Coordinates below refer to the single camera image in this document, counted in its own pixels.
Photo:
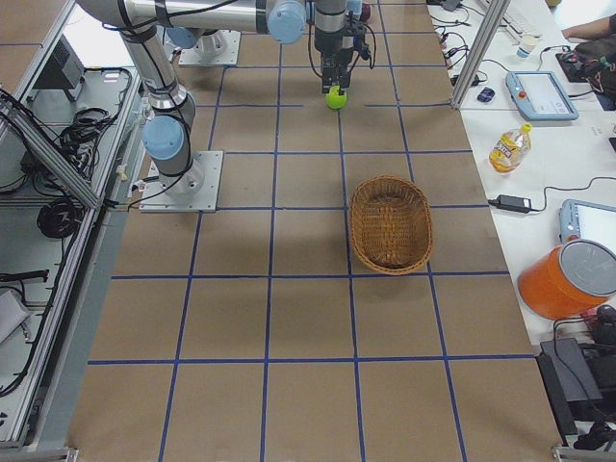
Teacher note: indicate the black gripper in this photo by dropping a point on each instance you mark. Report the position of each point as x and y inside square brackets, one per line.
[330, 49]

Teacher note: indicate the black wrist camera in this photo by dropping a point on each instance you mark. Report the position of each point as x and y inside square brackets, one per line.
[355, 37]

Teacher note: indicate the blue checkered pouch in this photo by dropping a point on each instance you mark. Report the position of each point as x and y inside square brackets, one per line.
[486, 95]

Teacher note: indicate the black power adapter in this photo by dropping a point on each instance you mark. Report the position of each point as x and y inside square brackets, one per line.
[511, 203]

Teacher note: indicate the dark red apple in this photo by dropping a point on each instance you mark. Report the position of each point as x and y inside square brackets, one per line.
[366, 12]

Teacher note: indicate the aluminium frame post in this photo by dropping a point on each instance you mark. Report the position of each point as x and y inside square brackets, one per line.
[486, 31]

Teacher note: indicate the orange juice bottle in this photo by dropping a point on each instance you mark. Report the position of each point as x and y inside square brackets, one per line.
[511, 149]

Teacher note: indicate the orange bucket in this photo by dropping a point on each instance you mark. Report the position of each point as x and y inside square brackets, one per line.
[573, 278]

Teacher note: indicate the white paper cup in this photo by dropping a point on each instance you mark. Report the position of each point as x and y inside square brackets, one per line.
[527, 44]

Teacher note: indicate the woven wicker basket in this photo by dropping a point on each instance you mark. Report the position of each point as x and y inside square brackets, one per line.
[390, 225]

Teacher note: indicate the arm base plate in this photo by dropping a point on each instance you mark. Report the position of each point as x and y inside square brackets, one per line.
[196, 191]
[221, 48]

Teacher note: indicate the near teach pendant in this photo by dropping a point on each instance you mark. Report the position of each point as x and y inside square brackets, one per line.
[588, 221]

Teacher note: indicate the far teach pendant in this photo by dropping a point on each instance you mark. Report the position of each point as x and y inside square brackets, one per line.
[539, 96]

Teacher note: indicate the green apple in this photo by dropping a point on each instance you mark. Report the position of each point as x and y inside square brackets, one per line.
[336, 98]

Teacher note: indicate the teach pendant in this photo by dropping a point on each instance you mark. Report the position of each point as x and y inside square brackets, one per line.
[588, 221]
[539, 96]

